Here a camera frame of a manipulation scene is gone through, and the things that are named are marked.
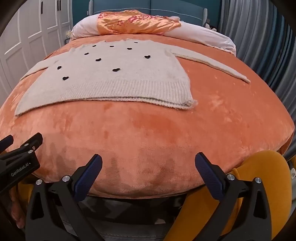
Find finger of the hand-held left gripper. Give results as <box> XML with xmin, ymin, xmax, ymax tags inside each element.
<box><xmin>0</xmin><ymin>135</ymin><xmax>14</xmax><ymax>154</ymax></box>
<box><xmin>20</xmin><ymin>133</ymin><xmax>43</xmax><ymax>154</ymax></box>

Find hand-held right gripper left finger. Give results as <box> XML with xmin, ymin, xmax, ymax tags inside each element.
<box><xmin>25</xmin><ymin>153</ymin><xmax>109</xmax><ymax>241</ymax></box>

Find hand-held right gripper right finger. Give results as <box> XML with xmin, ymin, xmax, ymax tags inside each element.
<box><xmin>195</xmin><ymin>152</ymin><xmax>278</xmax><ymax>241</ymax></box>

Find beige knit sweater black hearts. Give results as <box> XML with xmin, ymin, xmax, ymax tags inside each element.
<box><xmin>14</xmin><ymin>38</ymin><xmax>251</xmax><ymax>116</ymax></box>

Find orange plush blanket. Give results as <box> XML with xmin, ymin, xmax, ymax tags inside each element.
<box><xmin>0</xmin><ymin>35</ymin><xmax>295</xmax><ymax>200</ymax></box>

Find white panelled wardrobe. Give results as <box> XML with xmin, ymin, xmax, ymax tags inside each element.
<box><xmin>0</xmin><ymin>0</ymin><xmax>73</xmax><ymax>93</ymax></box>

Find grey blue curtain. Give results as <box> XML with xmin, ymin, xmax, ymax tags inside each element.
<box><xmin>217</xmin><ymin>0</ymin><xmax>296</xmax><ymax>94</ymax></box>

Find teal padded headboard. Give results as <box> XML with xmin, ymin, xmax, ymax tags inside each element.
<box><xmin>72</xmin><ymin>0</ymin><xmax>222</xmax><ymax>29</ymax></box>

